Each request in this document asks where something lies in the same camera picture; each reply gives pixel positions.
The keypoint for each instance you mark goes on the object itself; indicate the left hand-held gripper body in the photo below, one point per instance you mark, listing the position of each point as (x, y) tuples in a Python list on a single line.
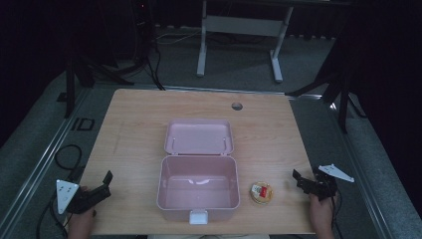
[(64, 194)]

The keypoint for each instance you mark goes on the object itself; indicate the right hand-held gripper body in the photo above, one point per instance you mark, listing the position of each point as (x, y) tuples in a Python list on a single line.
[(326, 186)]

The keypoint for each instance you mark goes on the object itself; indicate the round yellow tin red label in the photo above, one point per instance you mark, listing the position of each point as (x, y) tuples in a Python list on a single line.
[(261, 192)]

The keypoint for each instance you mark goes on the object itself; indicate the pink plastic storage box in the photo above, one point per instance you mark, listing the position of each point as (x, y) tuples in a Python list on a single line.
[(198, 179)]

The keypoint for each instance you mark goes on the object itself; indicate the person's right hand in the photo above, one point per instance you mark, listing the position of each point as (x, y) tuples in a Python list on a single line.
[(321, 212)]

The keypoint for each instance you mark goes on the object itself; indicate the person's left hand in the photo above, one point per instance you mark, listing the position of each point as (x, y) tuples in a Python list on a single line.
[(81, 219)]

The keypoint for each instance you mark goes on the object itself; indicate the black metal stand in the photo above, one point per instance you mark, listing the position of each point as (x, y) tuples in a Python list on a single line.
[(83, 76), (338, 86)]

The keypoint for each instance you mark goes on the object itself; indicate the person's light clothing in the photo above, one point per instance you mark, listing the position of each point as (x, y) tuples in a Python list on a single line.
[(209, 236)]

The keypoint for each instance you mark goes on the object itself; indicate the dark computer tower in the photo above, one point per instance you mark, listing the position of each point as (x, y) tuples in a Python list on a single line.
[(142, 30)]

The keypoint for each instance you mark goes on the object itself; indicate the white metal desk frame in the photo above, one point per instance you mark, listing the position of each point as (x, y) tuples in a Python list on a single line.
[(242, 25)]

